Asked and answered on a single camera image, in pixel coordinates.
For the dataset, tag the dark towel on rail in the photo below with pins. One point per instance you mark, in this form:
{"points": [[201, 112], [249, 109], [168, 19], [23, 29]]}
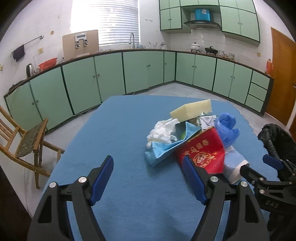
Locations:
{"points": [[18, 53]]}

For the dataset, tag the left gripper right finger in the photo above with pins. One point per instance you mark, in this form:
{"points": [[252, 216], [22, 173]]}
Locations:
{"points": [[245, 220]]}

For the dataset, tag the red basin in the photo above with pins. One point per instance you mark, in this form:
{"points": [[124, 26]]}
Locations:
{"points": [[48, 64]]}

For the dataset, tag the window blinds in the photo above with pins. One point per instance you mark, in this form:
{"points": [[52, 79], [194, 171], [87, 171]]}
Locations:
{"points": [[114, 20]]}

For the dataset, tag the electric kettle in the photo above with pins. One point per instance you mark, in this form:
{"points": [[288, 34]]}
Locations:
{"points": [[30, 71]]}

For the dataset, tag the yellow sponge block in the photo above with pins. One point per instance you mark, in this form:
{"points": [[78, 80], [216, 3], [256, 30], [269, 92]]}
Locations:
{"points": [[191, 110]]}

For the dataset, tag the black lined trash bin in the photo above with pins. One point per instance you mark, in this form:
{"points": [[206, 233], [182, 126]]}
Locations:
{"points": [[281, 146]]}

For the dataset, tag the white tissue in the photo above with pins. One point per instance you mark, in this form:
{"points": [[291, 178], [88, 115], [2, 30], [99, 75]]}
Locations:
{"points": [[163, 132]]}

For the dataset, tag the brown board with dispensers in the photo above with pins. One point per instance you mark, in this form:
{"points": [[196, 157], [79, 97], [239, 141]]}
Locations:
{"points": [[79, 44]]}

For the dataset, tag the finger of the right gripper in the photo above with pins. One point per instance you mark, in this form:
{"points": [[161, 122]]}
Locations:
{"points": [[251, 175], [273, 162]]}

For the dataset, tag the range hood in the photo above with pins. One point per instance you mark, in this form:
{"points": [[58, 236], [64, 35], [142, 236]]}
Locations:
{"points": [[203, 25]]}

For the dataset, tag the blue table mat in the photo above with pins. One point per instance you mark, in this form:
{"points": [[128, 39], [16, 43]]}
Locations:
{"points": [[140, 202]]}

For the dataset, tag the blue box on hood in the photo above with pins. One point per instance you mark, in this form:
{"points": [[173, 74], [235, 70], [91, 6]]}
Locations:
{"points": [[202, 14]]}

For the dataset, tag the wooden chair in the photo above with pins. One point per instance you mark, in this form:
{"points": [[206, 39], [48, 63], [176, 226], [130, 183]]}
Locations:
{"points": [[29, 152]]}

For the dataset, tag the black wok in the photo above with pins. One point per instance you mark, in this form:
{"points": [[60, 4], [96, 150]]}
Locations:
{"points": [[211, 50]]}

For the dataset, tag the red snack packet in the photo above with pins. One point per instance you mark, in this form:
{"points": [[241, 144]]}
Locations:
{"points": [[205, 149]]}

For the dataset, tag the white cooking pot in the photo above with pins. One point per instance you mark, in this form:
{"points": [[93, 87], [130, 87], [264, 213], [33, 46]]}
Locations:
{"points": [[195, 48]]}

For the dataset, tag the orange thermos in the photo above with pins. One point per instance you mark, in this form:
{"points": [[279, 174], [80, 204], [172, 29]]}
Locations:
{"points": [[269, 67]]}

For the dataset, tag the blue plastic bag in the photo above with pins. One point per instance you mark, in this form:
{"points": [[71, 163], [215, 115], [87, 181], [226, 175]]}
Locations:
{"points": [[224, 125]]}

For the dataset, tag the green lower kitchen cabinets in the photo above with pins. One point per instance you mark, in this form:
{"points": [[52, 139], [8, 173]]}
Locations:
{"points": [[74, 87]]}

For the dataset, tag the white printed wrapper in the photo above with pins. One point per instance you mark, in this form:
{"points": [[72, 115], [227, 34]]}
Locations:
{"points": [[206, 121]]}

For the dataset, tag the green upper wall cabinets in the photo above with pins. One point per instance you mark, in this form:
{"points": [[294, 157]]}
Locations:
{"points": [[235, 19]]}

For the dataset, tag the kitchen faucet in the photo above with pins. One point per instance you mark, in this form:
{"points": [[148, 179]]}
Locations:
{"points": [[132, 40]]}

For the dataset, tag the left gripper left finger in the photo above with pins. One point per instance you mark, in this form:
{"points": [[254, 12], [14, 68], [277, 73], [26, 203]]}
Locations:
{"points": [[51, 219]]}

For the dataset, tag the wooden door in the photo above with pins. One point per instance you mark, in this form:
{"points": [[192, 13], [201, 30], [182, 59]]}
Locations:
{"points": [[282, 98]]}

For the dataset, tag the wall towel rail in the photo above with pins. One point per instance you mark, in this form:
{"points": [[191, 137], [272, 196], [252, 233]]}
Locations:
{"points": [[40, 38]]}

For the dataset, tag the light blue paper bag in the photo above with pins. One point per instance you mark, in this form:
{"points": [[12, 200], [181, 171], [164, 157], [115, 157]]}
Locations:
{"points": [[160, 151]]}

